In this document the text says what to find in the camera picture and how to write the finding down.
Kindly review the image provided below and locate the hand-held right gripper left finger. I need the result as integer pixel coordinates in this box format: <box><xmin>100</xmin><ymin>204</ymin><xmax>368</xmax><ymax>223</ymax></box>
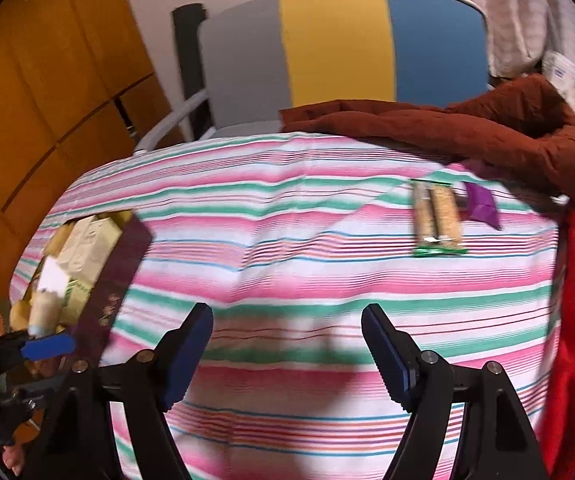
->
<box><xmin>28</xmin><ymin>302</ymin><xmax>214</xmax><ymax>480</ymax></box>

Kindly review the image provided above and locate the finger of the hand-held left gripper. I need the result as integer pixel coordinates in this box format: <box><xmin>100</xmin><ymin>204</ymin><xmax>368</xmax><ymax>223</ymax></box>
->
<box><xmin>0</xmin><ymin>379</ymin><xmax>66</xmax><ymax>406</ymax></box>
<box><xmin>0</xmin><ymin>334</ymin><xmax>76</xmax><ymax>363</ymax></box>

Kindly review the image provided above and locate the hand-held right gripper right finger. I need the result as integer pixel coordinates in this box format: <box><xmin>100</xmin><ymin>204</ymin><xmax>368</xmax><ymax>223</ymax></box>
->
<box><xmin>361</xmin><ymin>304</ymin><xmax>551</xmax><ymax>480</ymax></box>

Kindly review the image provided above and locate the small white carton box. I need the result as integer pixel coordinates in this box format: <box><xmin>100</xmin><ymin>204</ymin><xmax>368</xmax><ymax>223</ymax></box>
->
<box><xmin>38</xmin><ymin>259</ymin><xmax>71</xmax><ymax>293</ymax></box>

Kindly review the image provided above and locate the maroon box with gold lining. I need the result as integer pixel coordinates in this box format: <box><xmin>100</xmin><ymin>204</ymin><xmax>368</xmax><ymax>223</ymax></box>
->
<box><xmin>0</xmin><ymin>210</ymin><xmax>153</xmax><ymax>376</ymax></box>

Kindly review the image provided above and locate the biscuit packet with green wrapper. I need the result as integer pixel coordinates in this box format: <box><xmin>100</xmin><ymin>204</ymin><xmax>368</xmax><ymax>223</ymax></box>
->
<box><xmin>411</xmin><ymin>179</ymin><xmax>469</xmax><ymax>257</ymax></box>

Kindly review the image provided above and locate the purple snack packet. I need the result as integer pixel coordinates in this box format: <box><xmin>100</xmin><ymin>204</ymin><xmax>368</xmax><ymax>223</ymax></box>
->
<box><xmin>462</xmin><ymin>180</ymin><xmax>503</xmax><ymax>231</ymax></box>

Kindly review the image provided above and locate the person's left hand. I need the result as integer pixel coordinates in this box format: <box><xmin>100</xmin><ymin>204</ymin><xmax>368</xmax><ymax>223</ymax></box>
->
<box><xmin>0</xmin><ymin>442</ymin><xmax>26</xmax><ymax>478</ymax></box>

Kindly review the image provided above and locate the striped pink green tablecloth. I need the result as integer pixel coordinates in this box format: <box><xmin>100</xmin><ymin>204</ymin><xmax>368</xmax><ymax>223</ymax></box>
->
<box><xmin>10</xmin><ymin>132</ymin><xmax>568</xmax><ymax>480</ymax></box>

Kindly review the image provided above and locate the brown blanket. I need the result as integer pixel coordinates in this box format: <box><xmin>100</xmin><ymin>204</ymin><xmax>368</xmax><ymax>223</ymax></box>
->
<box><xmin>278</xmin><ymin>74</ymin><xmax>575</xmax><ymax>213</ymax></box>

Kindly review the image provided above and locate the wooden wardrobe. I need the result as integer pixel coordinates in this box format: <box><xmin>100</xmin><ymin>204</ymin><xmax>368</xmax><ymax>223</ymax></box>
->
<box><xmin>0</xmin><ymin>0</ymin><xmax>188</xmax><ymax>311</ymax></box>

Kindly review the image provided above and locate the grey yellow blue chair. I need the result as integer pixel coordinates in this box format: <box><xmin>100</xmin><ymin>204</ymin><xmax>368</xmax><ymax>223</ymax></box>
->
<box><xmin>132</xmin><ymin>0</ymin><xmax>491</xmax><ymax>153</ymax></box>

